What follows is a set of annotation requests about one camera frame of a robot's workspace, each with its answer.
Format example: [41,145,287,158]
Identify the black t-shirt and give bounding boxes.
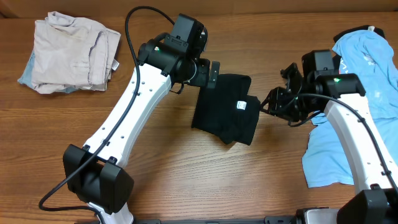
[191,74,260,146]

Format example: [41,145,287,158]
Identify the beige folded trousers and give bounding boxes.
[31,11,121,94]

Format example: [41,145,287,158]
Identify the light blue folded garment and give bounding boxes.
[18,51,77,95]

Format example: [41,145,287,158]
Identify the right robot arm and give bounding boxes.
[260,50,397,224]

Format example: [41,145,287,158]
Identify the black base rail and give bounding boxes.
[74,208,340,224]

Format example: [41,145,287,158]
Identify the light blue t-shirt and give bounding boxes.
[302,30,398,189]

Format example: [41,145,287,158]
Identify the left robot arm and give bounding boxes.
[63,14,220,223]

